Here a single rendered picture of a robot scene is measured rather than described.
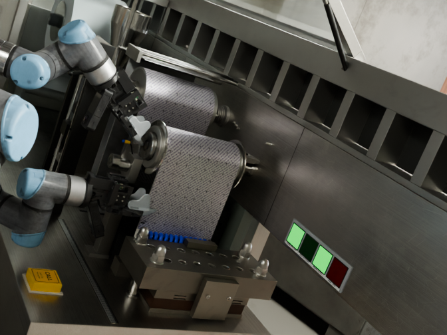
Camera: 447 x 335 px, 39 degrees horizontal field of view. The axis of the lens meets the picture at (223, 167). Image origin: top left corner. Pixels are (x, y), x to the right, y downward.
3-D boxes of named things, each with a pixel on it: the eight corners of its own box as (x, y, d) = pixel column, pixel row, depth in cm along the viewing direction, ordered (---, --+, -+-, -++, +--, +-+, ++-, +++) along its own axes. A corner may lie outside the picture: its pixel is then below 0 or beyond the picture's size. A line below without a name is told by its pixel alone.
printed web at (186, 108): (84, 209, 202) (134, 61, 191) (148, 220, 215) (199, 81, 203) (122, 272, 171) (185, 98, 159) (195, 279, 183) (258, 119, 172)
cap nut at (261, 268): (251, 269, 172) (257, 254, 171) (261, 270, 174) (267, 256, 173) (257, 276, 169) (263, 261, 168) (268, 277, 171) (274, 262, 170)
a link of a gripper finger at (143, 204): (165, 199, 164) (134, 193, 159) (158, 219, 166) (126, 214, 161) (161, 194, 167) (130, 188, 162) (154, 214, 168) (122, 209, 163)
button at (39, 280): (24, 275, 151) (28, 266, 150) (53, 278, 155) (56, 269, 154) (30, 291, 145) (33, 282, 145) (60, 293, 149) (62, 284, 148)
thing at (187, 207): (134, 232, 168) (157, 170, 164) (208, 243, 181) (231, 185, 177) (135, 233, 168) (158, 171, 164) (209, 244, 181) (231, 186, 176)
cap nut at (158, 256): (147, 256, 155) (153, 240, 154) (160, 258, 157) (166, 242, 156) (152, 264, 152) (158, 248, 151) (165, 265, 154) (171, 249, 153)
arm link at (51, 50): (9, 64, 144) (50, 41, 143) (22, 59, 155) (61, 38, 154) (27, 94, 146) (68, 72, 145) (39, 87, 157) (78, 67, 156)
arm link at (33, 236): (10, 226, 160) (22, 187, 158) (47, 245, 158) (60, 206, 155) (-9, 233, 153) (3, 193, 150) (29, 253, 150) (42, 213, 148)
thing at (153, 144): (147, 163, 164) (136, 154, 170) (153, 164, 165) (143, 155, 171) (155, 135, 163) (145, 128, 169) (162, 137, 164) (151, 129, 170)
